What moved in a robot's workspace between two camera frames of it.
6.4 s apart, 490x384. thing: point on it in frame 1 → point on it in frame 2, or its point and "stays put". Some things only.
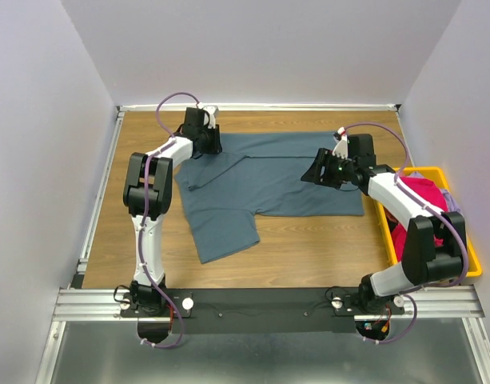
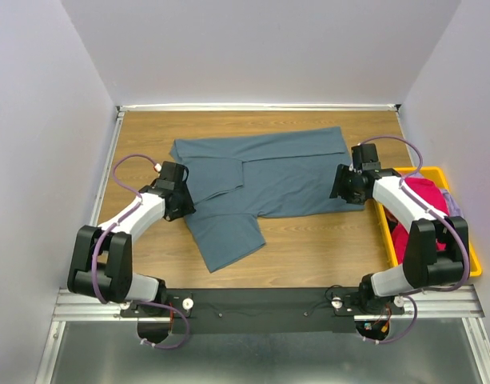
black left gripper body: [210, 140] → [185, 205]
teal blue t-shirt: [254, 174] stays put
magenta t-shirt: [428, 193] stays put
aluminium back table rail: [266, 106] stays put
